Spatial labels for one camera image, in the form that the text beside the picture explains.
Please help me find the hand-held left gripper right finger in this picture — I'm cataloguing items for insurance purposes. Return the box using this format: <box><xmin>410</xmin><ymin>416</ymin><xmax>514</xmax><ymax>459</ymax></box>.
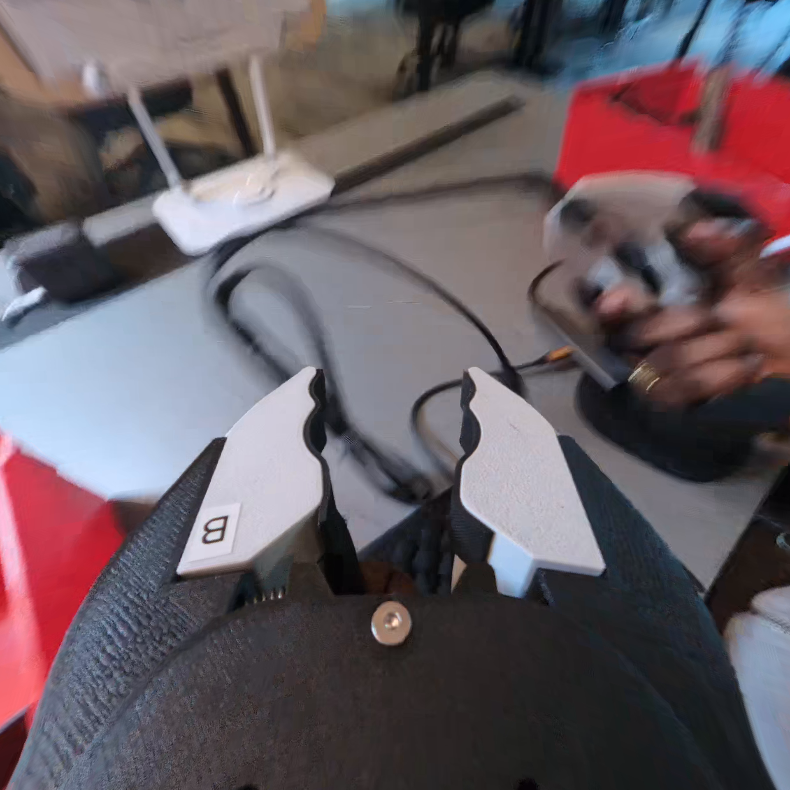
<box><xmin>451</xmin><ymin>367</ymin><xmax>607</xmax><ymax>598</ymax></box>

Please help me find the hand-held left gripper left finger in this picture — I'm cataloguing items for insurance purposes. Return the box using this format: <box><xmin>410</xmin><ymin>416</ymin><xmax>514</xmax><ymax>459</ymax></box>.
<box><xmin>176</xmin><ymin>367</ymin><xmax>328</xmax><ymax>598</ymax></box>

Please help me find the red plastic bin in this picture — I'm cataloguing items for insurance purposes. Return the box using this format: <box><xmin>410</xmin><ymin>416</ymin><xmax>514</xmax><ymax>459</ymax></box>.
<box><xmin>0</xmin><ymin>432</ymin><xmax>127</xmax><ymax>738</ymax></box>
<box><xmin>552</xmin><ymin>58</ymin><xmax>790</xmax><ymax>248</ymax></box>

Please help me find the black braided usb-c cable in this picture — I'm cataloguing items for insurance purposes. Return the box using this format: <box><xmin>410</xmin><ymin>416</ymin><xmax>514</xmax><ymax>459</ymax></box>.
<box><xmin>207</xmin><ymin>225</ymin><xmax>578</xmax><ymax>504</ymax></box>

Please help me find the person's right hand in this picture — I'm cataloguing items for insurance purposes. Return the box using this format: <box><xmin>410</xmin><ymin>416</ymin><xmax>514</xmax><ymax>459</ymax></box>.
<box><xmin>595</xmin><ymin>216</ymin><xmax>790</xmax><ymax>411</ymax></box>

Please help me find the black box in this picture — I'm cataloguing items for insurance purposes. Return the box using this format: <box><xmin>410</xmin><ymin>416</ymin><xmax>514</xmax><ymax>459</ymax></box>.
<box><xmin>12</xmin><ymin>223</ymin><xmax>121</xmax><ymax>303</ymax></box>

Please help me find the grey zip hoodie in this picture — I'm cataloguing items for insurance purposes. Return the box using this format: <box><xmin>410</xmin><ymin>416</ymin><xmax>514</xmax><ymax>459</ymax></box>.
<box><xmin>723</xmin><ymin>585</ymin><xmax>790</xmax><ymax>790</ymax></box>

